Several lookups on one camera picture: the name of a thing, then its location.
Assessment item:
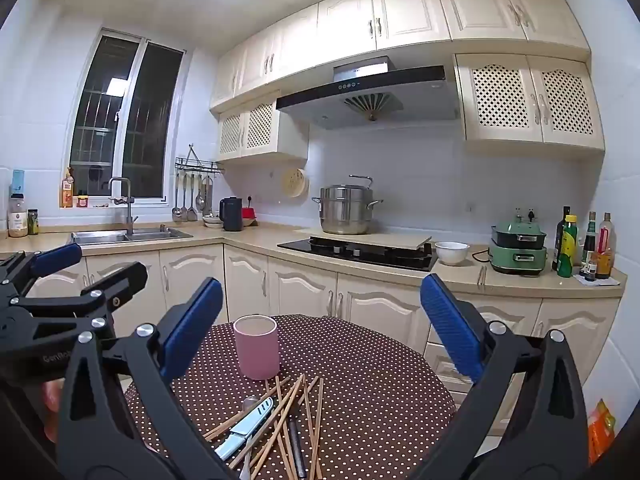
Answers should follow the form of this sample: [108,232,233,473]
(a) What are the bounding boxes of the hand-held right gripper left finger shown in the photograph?
[56,276,236,480]

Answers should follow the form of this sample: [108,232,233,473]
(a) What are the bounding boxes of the large lattice door cabinet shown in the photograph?
[454,52,607,156]

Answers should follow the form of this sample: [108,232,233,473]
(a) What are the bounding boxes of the cream upper wall cabinets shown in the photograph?
[209,0,592,113]

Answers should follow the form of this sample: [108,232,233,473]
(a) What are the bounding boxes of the cream base kitchen cabinets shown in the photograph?
[0,222,628,441]

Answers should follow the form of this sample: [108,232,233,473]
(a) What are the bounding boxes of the pink cup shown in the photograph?
[233,315,280,380]

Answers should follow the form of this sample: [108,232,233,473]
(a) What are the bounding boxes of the stainless steel sink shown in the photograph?
[70,226,194,246]

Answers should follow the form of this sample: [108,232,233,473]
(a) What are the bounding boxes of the clear bottle red label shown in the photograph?
[595,212,616,280]

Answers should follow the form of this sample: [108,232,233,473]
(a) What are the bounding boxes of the metal sink faucet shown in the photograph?
[108,177,138,235]

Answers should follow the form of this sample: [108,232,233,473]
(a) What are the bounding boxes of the small lattice door cabinet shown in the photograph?
[216,91,310,163]

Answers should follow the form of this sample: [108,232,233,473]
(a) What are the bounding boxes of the orange printed bag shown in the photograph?
[587,399,617,466]

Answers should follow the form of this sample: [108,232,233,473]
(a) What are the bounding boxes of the green bottle yellow cap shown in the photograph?
[556,215,579,279]

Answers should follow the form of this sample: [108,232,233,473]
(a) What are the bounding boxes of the light blue kitchen knife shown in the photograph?
[215,396,276,462]

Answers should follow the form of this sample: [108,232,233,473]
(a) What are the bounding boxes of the black wall utensil rack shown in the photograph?
[175,144,226,176]

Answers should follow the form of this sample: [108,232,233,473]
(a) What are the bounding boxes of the white bowl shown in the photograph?
[434,241,471,266]

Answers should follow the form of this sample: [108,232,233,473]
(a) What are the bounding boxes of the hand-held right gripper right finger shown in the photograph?
[410,273,588,480]

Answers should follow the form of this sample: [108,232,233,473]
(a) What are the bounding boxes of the black gas stove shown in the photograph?
[276,235,439,273]

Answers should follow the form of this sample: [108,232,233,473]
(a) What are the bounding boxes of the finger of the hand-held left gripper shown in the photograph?
[10,261,149,335]
[0,242,83,306]

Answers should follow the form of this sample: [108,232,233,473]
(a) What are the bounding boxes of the black electric kettle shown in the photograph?
[219,196,244,232]

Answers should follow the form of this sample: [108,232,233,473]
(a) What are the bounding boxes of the black range hood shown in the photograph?
[275,55,462,131]

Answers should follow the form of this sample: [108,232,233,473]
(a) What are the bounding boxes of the green electric cooker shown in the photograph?
[487,212,548,276]

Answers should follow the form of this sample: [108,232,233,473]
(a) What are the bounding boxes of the orange dish soap bottle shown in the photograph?
[60,167,75,208]

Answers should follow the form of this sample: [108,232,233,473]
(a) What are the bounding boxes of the person's left hand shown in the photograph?
[42,380,66,443]

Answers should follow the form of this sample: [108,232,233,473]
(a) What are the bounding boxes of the metal spoon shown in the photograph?
[239,395,262,480]

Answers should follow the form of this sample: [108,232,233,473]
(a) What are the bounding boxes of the dark sauce bottle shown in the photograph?
[582,211,598,281]

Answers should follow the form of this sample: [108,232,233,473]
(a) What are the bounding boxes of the bunch of wooden chopsticks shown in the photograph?
[202,374,326,480]

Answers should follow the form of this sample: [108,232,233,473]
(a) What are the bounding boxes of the white label jar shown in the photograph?
[7,194,29,237]

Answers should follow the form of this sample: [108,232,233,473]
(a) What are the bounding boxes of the stainless steel steamer pot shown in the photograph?
[312,175,384,236]

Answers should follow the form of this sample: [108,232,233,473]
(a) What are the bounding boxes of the kitchen window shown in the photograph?
[69,27,186,200]

